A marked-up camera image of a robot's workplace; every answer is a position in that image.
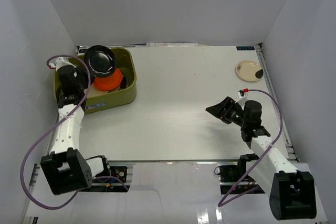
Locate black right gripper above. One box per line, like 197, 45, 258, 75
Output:
206, 97, 248, 127

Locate beige plate with characters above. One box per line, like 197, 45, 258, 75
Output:
87, 87, 108, 99

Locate black round plate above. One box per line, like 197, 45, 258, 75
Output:
84, 45, 117, 78

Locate orange round plate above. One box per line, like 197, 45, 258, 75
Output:
93, 68, 123, 91

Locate cream plate with black spot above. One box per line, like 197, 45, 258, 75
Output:
235, 60, 264, 82

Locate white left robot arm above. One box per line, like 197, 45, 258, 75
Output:
40, 65, 111, 195

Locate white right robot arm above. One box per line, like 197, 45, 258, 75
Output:
206, 97, 317, 220

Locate olive green plastic bin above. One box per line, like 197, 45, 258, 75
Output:
47, 48, 137, 114

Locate papers at table back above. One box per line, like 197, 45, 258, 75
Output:
146, 42, 198, 47

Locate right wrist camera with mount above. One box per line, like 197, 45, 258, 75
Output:
236, 90, 248, 106

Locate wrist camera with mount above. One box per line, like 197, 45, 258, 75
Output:
49, 57, 72, 71
236, 90, 248, 106

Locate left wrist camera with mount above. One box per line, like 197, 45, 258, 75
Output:
49, 57, 72, 71

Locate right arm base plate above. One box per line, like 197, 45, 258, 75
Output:
214, 165, 265, 195

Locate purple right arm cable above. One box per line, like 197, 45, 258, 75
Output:
217, 89, 284, 207

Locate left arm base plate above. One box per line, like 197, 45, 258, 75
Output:
80, 166, 130, 193

